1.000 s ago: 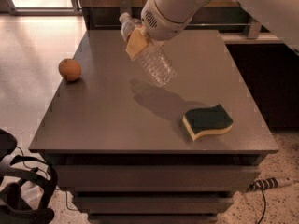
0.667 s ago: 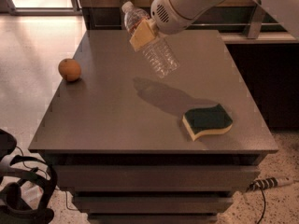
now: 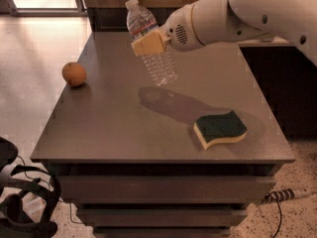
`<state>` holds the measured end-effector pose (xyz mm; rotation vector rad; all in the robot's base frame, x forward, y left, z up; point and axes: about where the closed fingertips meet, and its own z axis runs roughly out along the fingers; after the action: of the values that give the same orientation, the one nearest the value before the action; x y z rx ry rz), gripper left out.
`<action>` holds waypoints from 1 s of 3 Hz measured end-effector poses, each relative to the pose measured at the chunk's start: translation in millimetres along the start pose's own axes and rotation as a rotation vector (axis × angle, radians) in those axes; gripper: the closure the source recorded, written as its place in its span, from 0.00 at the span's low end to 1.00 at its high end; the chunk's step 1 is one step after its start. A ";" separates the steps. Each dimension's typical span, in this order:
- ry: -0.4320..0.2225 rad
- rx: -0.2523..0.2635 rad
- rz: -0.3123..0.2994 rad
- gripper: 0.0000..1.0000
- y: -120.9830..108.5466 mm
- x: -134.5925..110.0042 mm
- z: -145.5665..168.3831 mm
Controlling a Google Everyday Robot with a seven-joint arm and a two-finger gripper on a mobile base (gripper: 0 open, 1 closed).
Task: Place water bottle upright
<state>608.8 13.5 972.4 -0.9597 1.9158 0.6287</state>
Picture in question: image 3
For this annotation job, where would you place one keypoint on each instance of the orange fruit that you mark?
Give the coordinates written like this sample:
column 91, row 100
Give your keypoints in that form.
column 74, row 74

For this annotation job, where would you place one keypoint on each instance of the green and yellow sponge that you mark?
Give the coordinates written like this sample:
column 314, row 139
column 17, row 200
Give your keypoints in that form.
column 217, row 129

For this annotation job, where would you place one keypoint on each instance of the clear plastic water bottle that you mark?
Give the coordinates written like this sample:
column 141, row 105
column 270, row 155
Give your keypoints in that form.
column 160, row 66

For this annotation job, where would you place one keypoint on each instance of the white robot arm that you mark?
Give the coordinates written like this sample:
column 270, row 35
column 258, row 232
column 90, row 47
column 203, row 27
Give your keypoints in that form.
column 206, row 22

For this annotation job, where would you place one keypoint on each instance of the black headset with straps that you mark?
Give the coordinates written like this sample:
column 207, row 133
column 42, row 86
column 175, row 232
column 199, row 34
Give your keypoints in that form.
column 15, row 222

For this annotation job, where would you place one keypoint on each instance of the striped cable plug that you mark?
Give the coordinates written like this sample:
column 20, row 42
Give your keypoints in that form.
column 286, row 194

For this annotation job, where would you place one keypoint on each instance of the grey drawer cabinet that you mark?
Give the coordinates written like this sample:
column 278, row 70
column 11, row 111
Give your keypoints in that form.
column 125, row 152

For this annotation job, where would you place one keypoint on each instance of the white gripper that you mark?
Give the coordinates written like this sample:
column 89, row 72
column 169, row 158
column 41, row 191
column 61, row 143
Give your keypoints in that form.
column 178, row 31

